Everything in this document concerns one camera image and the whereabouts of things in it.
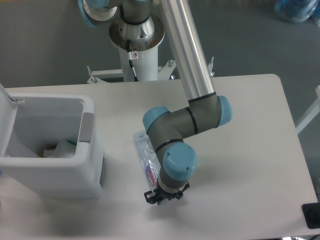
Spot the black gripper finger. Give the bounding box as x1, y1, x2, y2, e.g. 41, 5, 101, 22
144, 190, 163, 205
175, 184, 189, 200

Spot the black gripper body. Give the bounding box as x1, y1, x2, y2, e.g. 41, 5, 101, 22
154, 182, 190, 201

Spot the crushed clear plastic bottle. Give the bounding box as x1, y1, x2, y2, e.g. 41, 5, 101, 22
133, 130, 161, 191

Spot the white plastic wrapper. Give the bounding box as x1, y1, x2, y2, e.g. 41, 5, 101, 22
48, 139, 77, 158

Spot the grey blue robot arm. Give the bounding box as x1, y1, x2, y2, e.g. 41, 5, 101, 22
77, 0, 233, 205

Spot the trash inside can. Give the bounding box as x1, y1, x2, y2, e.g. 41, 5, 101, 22
37, 144, 57, 158

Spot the white trash can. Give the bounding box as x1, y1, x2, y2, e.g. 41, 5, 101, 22
0, 87, 105, 198

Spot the black device at table edge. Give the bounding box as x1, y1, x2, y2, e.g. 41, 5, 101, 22
301, 202, 320, 229

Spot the blue plastic bag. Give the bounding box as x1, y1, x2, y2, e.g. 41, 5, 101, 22
274, 0, 320, 24

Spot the white pedestal base frame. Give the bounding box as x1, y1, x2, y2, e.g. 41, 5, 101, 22
86, 56, 216, 85

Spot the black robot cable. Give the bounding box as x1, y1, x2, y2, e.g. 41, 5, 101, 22
126, 39, 139, 82

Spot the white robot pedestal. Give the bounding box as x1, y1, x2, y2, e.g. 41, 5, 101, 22
109, 13, 165, 82

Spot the white metal frame leg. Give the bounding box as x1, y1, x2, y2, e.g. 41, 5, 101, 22
295, 85, 320, 134

